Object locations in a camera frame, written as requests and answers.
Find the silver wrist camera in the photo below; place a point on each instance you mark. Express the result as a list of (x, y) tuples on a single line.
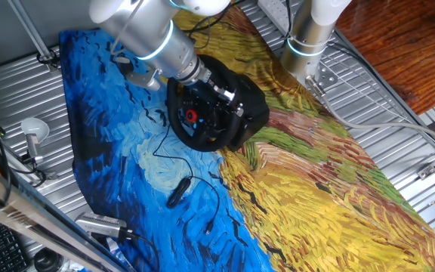
[(142, 77)]

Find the white power strip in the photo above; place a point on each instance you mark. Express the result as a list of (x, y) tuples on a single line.
[(274, 13)]

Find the silver depth camera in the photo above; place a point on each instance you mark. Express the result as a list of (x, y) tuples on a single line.
[(100, 224)]

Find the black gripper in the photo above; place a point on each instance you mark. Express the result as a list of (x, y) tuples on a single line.
[(210, 83)]

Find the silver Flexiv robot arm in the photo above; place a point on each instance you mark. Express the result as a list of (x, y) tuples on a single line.
[(145, 30)]

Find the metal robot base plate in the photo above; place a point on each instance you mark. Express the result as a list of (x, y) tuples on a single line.
[(329, 77)]

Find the aluminium frame pole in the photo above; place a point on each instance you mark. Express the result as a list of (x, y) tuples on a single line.
[(28, 26)]

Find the aluminium frame beam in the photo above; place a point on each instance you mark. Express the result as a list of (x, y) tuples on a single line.
[(32, 223)]

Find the painted wheat field mat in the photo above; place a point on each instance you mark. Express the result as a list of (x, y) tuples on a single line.
[(315, 208)]

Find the black racing steering wheel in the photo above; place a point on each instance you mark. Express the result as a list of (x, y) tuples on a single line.
[(202, 143)]

